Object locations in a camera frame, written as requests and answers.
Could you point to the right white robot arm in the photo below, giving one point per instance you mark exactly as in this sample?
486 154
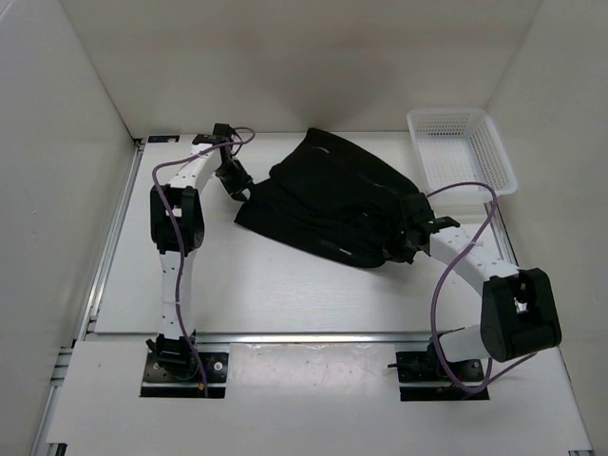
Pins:
518 310

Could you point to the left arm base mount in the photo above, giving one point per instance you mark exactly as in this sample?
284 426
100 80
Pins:
172 371

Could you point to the aluminium front rail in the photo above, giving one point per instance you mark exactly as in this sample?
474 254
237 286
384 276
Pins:
314 338

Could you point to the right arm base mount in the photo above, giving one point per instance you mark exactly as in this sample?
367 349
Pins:
421 378

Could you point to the black shorts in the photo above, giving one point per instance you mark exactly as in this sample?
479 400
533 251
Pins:
333 199

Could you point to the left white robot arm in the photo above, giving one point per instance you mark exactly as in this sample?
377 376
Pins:
176 220

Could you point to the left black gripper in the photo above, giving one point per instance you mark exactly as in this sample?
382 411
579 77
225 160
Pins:
243 181

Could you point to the white plastic mesh basket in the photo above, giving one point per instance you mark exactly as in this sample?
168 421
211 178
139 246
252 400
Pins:
458 147

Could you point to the aluminium left rail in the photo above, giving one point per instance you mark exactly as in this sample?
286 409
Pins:
89 308

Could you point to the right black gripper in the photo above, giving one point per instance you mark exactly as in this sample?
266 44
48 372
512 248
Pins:
407 256

